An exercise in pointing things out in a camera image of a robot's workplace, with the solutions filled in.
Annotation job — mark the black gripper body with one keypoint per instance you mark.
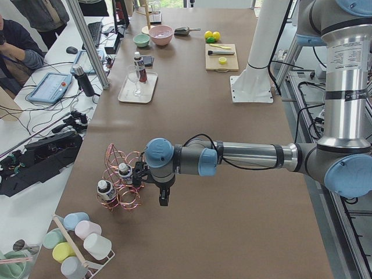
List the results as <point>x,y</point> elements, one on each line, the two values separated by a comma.
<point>163,189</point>

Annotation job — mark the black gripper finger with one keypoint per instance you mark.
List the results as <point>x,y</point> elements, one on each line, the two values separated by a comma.
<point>164,196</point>

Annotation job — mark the tea bottle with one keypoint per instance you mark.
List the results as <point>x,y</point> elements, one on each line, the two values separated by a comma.
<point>125,171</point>
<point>107,194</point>
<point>139,62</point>

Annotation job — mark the pink plastic cup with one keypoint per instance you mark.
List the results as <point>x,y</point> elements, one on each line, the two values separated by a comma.
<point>84,228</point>

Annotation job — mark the white plastic cup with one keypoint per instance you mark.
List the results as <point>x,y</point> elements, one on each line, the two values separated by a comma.
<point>98,246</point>

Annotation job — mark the blue plastic cup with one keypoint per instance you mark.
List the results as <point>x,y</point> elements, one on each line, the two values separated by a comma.
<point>72,219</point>

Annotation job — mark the clear wine glass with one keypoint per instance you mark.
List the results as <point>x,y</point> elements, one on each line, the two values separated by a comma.
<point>134,76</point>

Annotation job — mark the black plastic device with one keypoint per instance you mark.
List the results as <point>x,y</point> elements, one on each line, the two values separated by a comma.
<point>40,161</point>

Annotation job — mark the black thermos bottle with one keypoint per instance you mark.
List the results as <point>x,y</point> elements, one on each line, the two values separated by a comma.
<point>83,80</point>

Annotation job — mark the white cup rack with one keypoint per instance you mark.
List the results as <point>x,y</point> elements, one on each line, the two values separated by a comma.
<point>94,266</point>

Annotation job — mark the green plastic cup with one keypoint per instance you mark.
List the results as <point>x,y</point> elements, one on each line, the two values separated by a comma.
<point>53,238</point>

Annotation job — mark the yellow plastic cup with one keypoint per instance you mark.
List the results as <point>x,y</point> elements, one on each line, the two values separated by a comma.
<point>62,251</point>

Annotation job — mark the grey plastic cup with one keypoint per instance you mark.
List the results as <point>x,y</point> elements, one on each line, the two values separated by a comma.
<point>72,268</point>

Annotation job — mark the blue teach pendant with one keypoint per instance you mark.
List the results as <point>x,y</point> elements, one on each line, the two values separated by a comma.
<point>83,60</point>
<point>51,88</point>

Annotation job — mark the green bowl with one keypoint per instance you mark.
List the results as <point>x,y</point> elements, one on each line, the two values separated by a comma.
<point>141,40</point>

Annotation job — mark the steel muddler rod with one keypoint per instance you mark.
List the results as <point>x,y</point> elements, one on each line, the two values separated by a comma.
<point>210,52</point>

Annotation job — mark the yellow lemon half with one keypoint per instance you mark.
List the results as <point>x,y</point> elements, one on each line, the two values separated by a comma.
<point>222,60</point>

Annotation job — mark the pink bowl with ice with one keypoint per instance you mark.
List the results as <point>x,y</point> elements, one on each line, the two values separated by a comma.
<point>161,35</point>

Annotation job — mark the bamboo cutting board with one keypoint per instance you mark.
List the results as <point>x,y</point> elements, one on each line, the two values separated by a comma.
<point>212,62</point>

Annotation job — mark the black computer mouse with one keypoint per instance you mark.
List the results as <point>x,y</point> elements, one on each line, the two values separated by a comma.
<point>71,50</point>

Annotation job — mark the yellow plastic knife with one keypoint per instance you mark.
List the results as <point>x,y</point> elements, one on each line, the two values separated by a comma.
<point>220,46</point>

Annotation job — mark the metal ice scoop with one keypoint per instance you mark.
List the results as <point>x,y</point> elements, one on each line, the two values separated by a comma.
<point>184,31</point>

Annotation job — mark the black keyboard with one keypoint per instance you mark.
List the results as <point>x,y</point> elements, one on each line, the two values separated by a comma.
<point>95,30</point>

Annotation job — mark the black monitor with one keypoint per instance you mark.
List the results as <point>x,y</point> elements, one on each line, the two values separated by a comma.
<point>120,15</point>

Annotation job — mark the clear glass mug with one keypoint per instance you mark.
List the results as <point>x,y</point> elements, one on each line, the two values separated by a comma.
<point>154,7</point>

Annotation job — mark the seated person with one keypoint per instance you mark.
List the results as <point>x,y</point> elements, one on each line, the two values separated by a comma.
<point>20,56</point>

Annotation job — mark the wooden cup rack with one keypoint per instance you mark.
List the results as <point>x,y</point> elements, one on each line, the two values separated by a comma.
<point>141,7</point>

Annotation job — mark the copper wire bottle basket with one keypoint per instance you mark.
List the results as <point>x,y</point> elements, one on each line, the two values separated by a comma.
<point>128,196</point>

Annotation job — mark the black camera unit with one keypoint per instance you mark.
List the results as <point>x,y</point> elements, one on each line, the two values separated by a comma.
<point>77,121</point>

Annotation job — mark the aluminium frame post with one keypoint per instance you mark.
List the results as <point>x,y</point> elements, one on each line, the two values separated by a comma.
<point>85,35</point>

